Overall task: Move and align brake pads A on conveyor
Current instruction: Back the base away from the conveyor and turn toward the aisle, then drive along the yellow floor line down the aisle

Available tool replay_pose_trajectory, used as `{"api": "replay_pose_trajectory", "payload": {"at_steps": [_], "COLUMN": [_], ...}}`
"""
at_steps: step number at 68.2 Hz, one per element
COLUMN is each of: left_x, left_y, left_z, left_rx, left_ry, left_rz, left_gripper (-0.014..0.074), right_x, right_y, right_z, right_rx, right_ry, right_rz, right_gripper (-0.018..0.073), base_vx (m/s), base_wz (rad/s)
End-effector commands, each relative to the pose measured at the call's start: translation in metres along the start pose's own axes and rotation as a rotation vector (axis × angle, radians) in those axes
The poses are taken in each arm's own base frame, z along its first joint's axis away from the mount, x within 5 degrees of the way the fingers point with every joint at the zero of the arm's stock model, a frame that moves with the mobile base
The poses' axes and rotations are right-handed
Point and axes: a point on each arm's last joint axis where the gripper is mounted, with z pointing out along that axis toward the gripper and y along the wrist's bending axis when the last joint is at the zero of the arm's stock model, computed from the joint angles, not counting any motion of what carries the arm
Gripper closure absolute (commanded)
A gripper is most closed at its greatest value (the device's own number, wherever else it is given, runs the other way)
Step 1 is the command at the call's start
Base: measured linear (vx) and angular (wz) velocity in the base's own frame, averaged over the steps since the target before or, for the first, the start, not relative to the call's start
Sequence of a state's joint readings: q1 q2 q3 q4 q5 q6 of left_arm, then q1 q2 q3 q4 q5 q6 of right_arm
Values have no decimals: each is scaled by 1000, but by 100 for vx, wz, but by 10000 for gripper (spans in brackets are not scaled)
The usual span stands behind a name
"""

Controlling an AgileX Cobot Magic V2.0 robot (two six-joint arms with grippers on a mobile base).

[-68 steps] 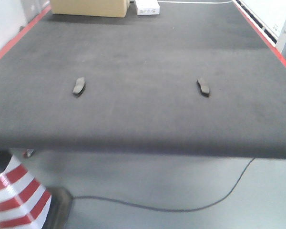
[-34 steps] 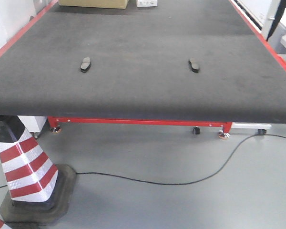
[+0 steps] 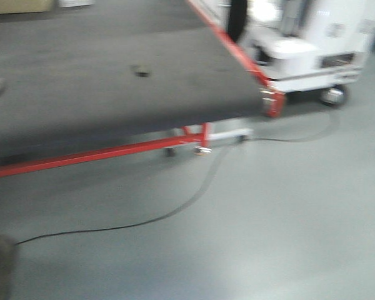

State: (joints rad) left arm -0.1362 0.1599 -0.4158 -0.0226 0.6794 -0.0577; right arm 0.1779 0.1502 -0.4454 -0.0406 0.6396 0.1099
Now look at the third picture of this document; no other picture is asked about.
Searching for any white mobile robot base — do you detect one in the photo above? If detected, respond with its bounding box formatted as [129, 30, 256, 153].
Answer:
[226, 1, 375, 107]

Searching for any dark conveyor belt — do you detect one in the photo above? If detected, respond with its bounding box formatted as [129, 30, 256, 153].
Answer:
[0, 0, 263, 157]

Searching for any red conveyor frame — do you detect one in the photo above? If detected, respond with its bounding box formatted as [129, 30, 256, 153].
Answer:
[0, 0, 287, 179]

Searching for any black floor cable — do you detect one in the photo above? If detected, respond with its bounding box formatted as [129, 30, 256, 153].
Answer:
[15, 112, 341, 246]

